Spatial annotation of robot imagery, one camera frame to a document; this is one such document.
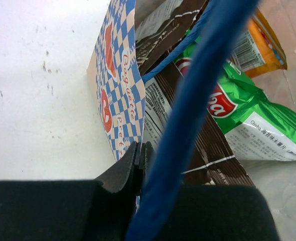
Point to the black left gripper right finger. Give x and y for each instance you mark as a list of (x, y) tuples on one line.
[(202, 212)]

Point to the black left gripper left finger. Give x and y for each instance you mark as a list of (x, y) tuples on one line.
[(97, 209)]

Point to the orange chips bag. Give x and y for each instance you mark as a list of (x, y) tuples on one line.
[(258, 50)]

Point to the brown chocolate snack bag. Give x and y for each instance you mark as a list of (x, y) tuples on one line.
[(163, 28)]

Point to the blue checkered paper bag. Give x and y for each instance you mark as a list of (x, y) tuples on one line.
[(119, 87)]

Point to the green Chuba snack bag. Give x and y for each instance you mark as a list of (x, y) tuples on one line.
[(255, 128)]

